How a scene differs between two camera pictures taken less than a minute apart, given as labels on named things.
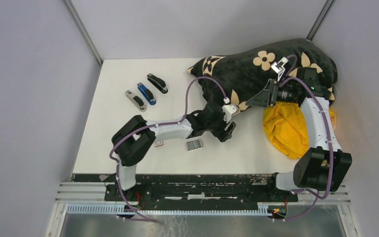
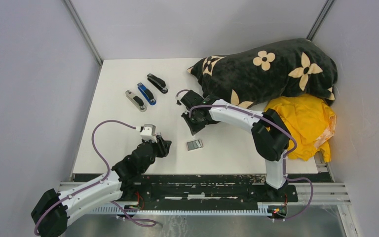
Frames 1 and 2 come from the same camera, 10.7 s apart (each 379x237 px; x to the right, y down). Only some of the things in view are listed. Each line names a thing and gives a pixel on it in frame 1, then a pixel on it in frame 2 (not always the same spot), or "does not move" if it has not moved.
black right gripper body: x=285 y=94 -> x=195 y=119
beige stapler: x=137 y=101 does not move
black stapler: x=157 y=83 does not move
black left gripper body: x=217 y=128 -> x=159 y=150
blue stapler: x=146 y=94 does not move
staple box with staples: x=194 y=144 does not move
